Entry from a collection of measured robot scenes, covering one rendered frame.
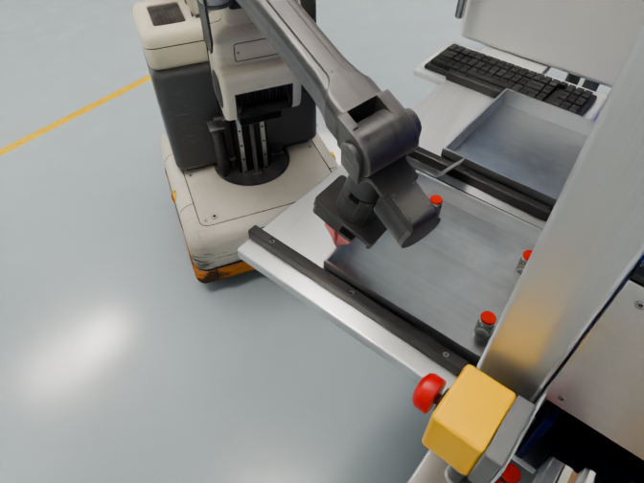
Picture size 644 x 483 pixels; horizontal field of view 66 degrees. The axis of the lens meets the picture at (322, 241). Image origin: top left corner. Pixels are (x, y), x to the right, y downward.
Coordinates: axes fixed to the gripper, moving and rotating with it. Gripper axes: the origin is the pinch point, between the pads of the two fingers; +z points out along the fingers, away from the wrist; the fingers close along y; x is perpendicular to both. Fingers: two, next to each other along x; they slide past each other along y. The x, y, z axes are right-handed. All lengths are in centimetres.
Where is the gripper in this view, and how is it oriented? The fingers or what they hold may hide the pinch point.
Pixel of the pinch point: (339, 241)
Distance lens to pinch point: 76.9
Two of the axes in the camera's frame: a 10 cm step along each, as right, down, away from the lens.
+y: 7.6, 6.3, -1.7
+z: -2.2, 4.9, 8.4
